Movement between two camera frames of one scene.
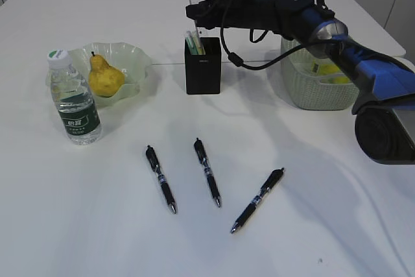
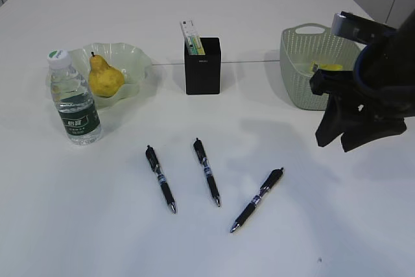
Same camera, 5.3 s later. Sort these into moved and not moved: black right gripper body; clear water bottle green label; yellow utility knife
Moved: black right gripper body
Not moved: clear water bottle green label; yellow utility knife
